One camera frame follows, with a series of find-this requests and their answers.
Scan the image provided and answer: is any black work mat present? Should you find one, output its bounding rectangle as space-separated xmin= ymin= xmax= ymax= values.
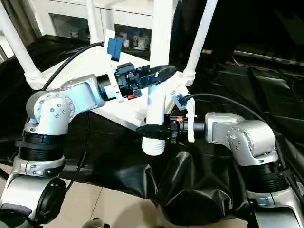
xmin=0 ymin=36 xmax=304 ymax=226

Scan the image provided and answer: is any white plastic table leg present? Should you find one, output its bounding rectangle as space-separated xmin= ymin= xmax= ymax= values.
xmin=183 ymin=0 xmax=219 ymax=86
xmin=85 ymin=0 xmax=101 ymax=46
xmin=142 ymin=0 xmax=179 ymax=155
xmin=0 ymin=5 xmax=44 ymax=88

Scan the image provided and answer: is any dark robot left foot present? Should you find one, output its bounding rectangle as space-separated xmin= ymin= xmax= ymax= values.
xmin=83 ymin=218 xmax=110 ymax=228

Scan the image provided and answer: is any grey curtain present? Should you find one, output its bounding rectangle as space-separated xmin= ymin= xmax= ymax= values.
xmin=0 ymin=0 xmax=43 ymax=38

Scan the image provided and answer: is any white plastic table top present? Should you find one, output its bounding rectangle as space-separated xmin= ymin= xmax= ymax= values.
xmin=26 ymin=45 xmax=195 ymax=133

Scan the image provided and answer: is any silver metal rail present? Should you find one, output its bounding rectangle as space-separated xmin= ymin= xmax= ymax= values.
xmin=233 ymin=50 xmax=304 ymax=62

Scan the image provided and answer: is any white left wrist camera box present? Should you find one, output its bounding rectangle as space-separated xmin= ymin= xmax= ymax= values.
xmin=104 ymin=29 xmax=125 ymax=65

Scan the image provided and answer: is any white glass-door cabinet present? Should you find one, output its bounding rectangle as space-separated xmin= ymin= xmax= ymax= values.
xmin=33 ymin=0 xmax=183 ymax=53

